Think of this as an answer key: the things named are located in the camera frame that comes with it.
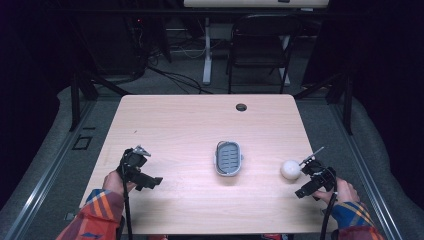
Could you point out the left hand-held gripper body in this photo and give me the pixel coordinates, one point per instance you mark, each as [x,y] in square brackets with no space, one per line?
[136,174]

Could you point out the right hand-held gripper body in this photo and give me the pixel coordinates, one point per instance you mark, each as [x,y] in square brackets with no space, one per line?
[316,178]

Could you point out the white round ball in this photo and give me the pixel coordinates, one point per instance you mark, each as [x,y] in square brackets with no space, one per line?
[290,170]

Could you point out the grey oval soap dish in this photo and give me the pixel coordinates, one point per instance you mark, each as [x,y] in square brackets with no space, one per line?
[228,158]

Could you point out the person's left hand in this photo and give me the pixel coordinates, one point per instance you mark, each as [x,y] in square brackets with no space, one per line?
[115,183]

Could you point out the person's right hand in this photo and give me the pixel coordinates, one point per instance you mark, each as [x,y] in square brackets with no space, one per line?
[345,191]

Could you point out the black metal stand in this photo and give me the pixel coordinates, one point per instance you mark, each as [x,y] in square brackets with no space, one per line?
[80,96]
[345,100]

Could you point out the black folding chair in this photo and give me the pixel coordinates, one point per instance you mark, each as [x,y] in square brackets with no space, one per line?
[263,43]

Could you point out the white desk with legs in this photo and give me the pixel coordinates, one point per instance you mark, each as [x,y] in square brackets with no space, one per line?
[255,3]

